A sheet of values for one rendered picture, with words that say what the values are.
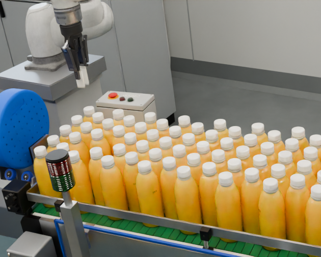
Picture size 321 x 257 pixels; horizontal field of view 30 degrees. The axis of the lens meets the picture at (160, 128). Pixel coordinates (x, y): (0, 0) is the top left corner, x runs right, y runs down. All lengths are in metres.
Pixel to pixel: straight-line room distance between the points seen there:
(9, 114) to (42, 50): 0.68
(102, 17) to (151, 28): 1.33
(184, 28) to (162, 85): 0.96
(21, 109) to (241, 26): 2.86
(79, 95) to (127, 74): 1.14
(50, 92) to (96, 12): 0.42
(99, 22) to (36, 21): 0.28
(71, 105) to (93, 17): 0.41
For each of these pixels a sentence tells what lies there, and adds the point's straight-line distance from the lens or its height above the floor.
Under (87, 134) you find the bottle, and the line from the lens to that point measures 2.06.
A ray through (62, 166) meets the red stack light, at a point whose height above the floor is 1.24.
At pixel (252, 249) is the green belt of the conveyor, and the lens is 1.74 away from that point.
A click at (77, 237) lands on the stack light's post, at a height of 1.00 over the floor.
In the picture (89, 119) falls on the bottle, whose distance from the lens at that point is 2.17.
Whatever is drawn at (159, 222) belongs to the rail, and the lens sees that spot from 1.77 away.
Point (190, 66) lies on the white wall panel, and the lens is 5.12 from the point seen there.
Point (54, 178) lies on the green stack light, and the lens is 1.61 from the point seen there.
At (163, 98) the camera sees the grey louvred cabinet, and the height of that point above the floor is 0.24.
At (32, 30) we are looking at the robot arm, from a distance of 2.71.
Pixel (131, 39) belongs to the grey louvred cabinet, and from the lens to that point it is 3.87.
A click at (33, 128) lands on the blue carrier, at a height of 1.07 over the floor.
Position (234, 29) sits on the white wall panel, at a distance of 4.78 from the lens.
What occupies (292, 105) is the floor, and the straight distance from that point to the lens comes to 4.51.
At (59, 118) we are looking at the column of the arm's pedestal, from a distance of 2.70.
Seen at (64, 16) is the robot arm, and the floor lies 1.47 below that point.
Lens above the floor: 2.01
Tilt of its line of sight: 28 degrees down
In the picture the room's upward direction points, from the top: 8 degrees counter-clockwise
